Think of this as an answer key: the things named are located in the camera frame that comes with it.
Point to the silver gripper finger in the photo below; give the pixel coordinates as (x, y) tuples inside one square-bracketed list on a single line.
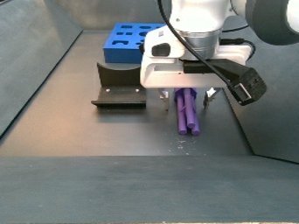
[(164, 98), (210, 96)]

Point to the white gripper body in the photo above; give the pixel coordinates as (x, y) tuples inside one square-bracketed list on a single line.
[(164, 54)]

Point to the purple three prong object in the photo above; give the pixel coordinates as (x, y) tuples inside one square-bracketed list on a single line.
[(184, 97)]

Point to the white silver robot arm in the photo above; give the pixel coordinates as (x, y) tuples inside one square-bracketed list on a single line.
[(272, 19)]

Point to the dark curved fixture stand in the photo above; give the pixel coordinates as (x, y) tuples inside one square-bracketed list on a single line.
[(120, 88)]

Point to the blue foam shape board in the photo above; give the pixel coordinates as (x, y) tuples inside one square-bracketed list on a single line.
[(124, 39)]

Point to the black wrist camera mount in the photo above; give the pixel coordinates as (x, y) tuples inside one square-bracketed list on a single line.
[(244, 82)]

